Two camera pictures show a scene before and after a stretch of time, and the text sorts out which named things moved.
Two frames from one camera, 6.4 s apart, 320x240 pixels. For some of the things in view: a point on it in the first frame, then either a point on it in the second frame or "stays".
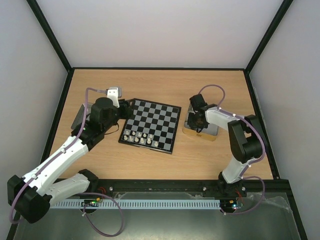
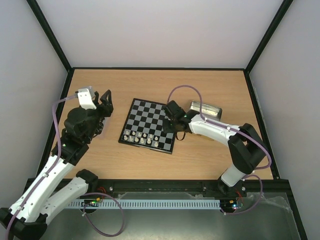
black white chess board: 153,126 stays
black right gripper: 196,119 -> 169,117
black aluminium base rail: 272,190 stays
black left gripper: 127,111 -> 107,109
